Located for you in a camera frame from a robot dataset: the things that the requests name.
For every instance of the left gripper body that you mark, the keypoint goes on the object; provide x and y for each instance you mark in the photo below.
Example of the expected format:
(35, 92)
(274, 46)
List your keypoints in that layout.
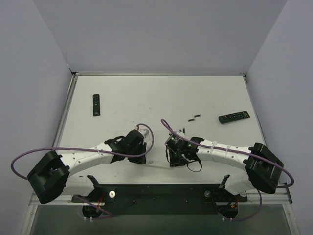
(141, 152)

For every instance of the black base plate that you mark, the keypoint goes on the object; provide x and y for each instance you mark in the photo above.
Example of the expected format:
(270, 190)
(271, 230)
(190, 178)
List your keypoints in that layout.
(152, 207)

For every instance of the aluminium frame rail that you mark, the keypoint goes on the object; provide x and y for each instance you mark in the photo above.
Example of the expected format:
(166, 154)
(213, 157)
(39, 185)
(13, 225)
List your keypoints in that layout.
(269, 195)

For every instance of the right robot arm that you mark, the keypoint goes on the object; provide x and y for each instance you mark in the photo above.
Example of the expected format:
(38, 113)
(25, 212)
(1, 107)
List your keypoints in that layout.
(261, 169)

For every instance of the wide black remote control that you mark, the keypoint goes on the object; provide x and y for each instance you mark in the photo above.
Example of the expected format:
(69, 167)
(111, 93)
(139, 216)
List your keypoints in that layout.
(225, 119)

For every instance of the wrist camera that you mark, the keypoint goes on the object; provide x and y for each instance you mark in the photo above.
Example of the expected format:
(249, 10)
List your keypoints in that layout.
(179, 132)
(144, 132)

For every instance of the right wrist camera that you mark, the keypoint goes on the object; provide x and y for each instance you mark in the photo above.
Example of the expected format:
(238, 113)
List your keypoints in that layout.
(179, 132)

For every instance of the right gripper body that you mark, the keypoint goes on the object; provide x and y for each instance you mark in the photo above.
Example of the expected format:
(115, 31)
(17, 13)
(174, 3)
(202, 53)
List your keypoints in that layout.
(173, 156)

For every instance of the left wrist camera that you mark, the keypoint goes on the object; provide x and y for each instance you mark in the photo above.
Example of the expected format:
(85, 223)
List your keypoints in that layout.
(144, 132)

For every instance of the slim black remote control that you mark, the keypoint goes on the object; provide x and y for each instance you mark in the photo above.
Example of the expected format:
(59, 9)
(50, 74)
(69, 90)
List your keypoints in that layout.
(96, 105)

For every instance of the white remote control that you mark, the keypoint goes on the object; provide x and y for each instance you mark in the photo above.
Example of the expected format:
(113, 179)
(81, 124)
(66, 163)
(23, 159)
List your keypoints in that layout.
(157, 164)

